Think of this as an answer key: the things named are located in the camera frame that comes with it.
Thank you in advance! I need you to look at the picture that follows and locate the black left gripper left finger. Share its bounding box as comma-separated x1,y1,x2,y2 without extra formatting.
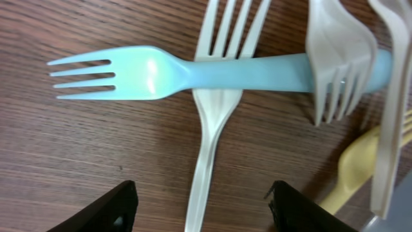
48,180,138,232

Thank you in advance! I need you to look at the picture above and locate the light blue plastic fork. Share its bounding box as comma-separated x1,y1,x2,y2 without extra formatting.
46,45,394,101

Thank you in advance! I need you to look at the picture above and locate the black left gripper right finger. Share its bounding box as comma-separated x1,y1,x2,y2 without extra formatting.
267,180,356,232

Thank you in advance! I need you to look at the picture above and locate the clear left plastic container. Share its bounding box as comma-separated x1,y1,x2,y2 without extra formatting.
362,172,412,232

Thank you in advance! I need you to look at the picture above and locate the white fork tines down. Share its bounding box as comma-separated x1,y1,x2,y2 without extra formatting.
305,0,378,126

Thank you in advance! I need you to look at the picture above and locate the yellow plastic fork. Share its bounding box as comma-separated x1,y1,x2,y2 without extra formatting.
317,109,412,216

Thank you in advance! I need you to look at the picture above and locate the clear white thin fork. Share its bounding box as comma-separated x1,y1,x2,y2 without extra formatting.
369,0,411,219

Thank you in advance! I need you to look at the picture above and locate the white fork long handle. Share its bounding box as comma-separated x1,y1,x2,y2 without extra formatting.
184,0,271,232

